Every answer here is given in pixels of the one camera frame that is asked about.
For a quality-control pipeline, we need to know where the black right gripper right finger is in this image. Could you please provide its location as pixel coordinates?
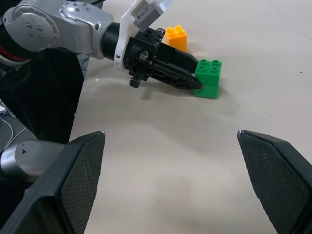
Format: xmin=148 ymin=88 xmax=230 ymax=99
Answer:
xmin=236 ymin=129 xmax=312 ymax=234

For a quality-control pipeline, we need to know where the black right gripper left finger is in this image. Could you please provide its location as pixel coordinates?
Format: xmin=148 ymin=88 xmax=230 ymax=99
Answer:
xmin=0 ymin=131 xmax=106 ymax=234

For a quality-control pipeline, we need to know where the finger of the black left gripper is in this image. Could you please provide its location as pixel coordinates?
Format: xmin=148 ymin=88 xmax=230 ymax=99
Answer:
xmin=155 ymin=43 xmax=200 ymax=73
xmin=148 ymin=61 xmax=204 ymax=90

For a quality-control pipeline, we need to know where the orange building block cube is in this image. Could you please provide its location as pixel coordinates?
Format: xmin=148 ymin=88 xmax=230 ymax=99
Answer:
xmin=165 ymin=24 xmax=189 ymax=53

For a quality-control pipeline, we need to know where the green building block cube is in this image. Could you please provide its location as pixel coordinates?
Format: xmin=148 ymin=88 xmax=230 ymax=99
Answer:
xmin=194 ymin=58 xmax=223 ymax=100

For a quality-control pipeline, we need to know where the silver robot body part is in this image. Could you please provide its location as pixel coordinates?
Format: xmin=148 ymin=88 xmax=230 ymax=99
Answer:
xmin=0 ymin=139 xmax=72 ymax=184

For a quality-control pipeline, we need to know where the black robot torso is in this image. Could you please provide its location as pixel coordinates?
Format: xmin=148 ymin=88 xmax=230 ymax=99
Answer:
xmin=0 ymin=47 xmax=85 ymax=145

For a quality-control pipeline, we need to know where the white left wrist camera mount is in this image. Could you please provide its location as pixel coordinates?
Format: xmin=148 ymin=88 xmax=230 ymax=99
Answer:
xmin=113 ymin=0 xmax=174 ymax=72

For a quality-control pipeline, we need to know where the white floor cable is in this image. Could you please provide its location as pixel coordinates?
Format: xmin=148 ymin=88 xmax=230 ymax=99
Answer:
xmin=0 ymin=116 xmax=28 ymax=147

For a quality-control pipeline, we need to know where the red and white cable bundle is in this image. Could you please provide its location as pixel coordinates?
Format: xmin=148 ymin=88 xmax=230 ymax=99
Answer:
xmin=0 ymin=44 xmax=33 ymax=67

